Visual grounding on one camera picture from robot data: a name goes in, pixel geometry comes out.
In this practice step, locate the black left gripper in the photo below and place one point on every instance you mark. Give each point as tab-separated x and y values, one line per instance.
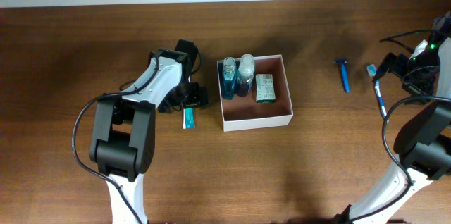
199	97

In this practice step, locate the blue white toothbrush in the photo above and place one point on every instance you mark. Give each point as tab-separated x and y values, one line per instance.
371	70

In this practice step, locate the purple foam pump bottle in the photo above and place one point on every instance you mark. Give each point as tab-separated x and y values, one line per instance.
245	75

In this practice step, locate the blue disposable razor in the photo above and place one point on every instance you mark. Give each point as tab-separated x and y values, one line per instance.
345	81

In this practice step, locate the green white small box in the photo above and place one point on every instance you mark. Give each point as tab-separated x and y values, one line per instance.
265	88

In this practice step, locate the teal toothpaste tube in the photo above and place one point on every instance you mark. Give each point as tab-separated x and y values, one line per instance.
188	116

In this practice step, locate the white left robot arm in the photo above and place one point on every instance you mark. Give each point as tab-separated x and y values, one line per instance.
123	137

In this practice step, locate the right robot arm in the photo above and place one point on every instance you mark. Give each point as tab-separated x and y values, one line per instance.
420	154

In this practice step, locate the teal mouthwash bottle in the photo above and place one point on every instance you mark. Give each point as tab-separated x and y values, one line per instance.
229	77

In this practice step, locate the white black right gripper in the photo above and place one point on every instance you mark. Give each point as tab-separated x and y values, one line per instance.
425	88

